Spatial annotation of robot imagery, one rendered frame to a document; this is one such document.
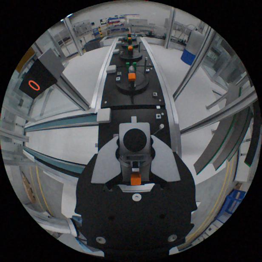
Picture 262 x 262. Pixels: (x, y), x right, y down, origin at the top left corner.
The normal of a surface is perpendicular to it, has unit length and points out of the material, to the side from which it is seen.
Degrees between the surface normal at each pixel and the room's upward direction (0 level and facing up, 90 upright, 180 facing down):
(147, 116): 0
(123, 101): 0
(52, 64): 90
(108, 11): 90
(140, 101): 0
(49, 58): 90
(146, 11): 90
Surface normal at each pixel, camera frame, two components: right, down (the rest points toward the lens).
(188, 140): -0.04, -0.21
